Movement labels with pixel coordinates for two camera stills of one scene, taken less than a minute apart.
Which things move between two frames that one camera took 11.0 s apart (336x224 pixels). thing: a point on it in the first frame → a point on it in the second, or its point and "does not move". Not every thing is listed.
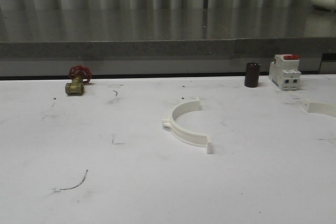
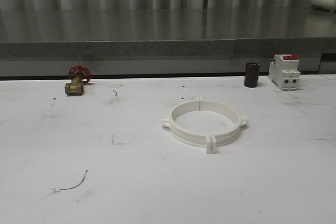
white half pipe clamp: (193, 138) does not move
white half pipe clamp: (326, 109) → (212, 142)
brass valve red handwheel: (78, 73) does not move
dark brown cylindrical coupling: (252, 75) does not move
